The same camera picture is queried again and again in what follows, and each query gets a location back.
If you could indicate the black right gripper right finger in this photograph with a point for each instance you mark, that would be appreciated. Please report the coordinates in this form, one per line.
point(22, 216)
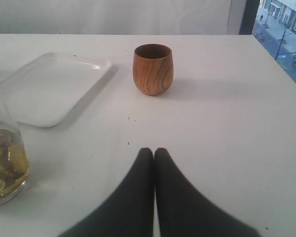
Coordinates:
point(184, 212)

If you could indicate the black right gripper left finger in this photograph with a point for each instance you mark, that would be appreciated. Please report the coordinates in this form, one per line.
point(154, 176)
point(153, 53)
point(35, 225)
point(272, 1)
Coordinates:
point(129, 210)

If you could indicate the clear measuring beaker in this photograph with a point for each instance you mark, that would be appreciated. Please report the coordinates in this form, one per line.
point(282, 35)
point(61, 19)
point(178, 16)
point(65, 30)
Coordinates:
point(8, 123)

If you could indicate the brown wooden cup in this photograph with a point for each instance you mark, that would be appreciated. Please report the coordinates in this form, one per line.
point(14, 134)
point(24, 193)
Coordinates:
point(153, 69)

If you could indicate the white plastic tray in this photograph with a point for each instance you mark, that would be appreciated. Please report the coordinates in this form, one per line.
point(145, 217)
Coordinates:
point(42, 92)

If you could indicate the black metal frame post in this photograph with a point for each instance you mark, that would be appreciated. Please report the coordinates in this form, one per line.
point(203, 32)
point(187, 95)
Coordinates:
point(249, 17)

